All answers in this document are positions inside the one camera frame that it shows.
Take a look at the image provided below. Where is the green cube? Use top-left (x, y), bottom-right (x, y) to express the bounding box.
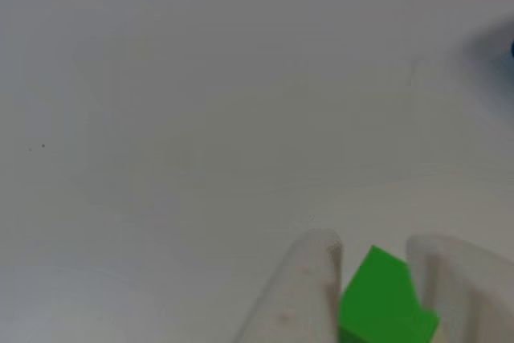
top-left (339, 244), bottom-right (441, 343)

